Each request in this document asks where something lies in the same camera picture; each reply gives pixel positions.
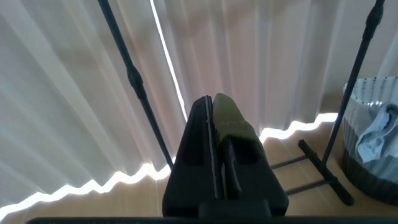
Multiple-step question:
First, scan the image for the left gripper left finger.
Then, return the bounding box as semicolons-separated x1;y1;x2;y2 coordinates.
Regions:
162;95;223;217

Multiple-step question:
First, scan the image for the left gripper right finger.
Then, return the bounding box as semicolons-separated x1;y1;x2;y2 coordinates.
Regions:
219;138;289;217

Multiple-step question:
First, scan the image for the green long-sleeved shirt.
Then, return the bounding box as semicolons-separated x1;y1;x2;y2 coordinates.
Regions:
212;92;269;162

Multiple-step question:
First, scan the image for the black clothes rack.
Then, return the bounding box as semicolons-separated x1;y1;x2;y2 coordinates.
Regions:
98;0;386;207

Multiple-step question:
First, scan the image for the white laundry basket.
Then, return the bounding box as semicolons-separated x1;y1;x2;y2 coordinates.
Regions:
341;76;398;206

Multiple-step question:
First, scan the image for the pale grey garment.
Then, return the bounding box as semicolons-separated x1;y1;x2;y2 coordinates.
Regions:
354;102;398;164

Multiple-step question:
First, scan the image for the beige curtain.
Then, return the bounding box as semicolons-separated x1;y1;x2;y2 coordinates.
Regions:
0;0;398;208

